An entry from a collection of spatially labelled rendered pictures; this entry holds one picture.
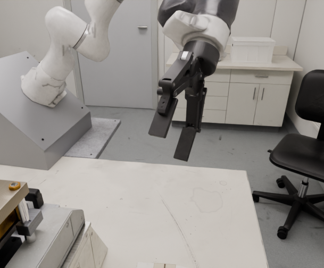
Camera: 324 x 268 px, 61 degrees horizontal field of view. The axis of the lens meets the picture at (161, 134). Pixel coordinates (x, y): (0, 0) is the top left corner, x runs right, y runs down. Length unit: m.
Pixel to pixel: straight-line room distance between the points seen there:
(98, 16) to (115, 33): 2.45
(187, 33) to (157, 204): 0.57
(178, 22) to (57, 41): 0.65
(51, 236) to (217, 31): 0.48
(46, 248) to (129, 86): 3.22
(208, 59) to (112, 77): 3.15
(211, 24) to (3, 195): 0.46
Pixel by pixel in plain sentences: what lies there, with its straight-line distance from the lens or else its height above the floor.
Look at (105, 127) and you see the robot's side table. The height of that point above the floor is 0.75.
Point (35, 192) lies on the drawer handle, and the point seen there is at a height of 1.01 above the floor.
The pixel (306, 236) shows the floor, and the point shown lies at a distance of 2.06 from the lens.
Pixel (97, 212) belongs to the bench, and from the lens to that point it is 0.92.
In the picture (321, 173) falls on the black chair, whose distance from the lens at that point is 1.78.
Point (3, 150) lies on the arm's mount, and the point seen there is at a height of 0.82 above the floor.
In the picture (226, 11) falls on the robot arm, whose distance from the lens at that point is 0.61.
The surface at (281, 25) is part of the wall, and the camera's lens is 3.49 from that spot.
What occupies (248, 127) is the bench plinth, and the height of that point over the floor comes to 0.04.
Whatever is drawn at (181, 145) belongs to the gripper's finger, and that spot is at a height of 1.09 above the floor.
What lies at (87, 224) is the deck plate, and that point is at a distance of 0.63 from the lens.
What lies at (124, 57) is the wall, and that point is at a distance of 3.55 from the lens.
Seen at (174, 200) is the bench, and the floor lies 0.75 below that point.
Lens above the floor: 1.36
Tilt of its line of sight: 27 degrees down
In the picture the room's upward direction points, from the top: straight up
